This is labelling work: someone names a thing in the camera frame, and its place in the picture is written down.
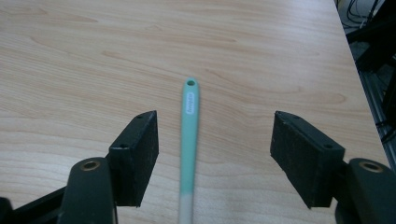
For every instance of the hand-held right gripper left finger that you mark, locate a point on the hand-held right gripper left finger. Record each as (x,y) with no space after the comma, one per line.
(134,161)

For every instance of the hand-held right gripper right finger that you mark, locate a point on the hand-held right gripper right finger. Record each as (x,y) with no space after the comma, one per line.
(306,155)

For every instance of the black metal stand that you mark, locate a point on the black metal stand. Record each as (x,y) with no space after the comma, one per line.
(378,40)

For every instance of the aluminium frame rail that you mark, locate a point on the aluminium frame rail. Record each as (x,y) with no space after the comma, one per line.
(378,105)

